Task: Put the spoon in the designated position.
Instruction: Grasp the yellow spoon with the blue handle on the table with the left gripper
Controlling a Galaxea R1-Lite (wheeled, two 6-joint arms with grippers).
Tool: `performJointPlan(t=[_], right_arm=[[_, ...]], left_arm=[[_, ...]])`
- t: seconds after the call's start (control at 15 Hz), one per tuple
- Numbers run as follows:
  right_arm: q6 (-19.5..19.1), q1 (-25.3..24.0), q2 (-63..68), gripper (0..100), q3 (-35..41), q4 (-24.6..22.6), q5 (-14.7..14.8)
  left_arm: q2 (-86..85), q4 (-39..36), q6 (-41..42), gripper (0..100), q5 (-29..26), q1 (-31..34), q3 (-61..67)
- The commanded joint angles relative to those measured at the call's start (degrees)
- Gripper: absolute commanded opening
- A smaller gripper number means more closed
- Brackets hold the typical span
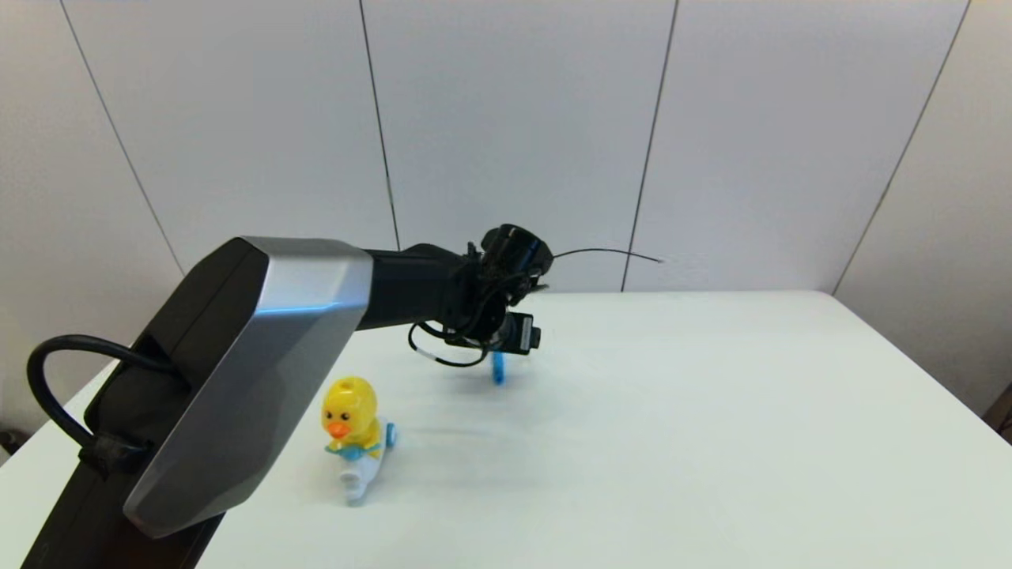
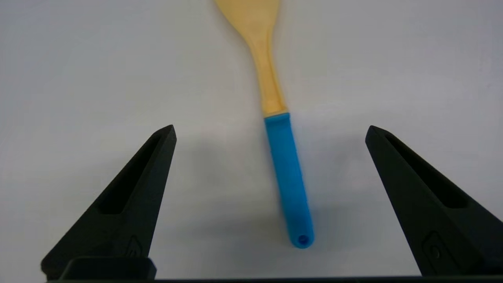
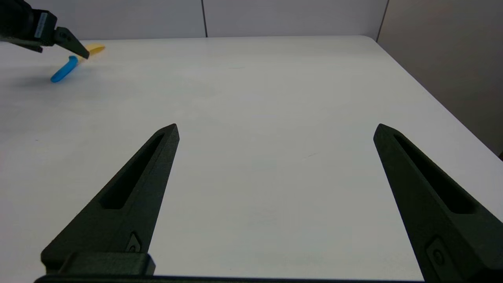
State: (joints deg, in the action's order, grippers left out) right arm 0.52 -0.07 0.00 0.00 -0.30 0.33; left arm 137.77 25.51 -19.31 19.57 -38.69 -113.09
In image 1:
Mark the thin black camera cable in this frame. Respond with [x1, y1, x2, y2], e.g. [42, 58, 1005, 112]
[552, 247, 666, 264]

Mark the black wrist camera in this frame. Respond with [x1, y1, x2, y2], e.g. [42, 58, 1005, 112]
[478, 224, 555, 298]

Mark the yellow duck toy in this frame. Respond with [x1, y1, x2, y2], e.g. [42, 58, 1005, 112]
[319, 375, 398, 506]

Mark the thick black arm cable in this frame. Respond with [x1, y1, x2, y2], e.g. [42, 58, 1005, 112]
[26, 334, 161, 477]

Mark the brown object behind table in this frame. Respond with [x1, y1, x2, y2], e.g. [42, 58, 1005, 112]
[983, 382, 1012, 445]

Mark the thin black white-banded cable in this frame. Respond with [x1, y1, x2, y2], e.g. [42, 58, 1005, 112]
[407, 319, 493, 369]

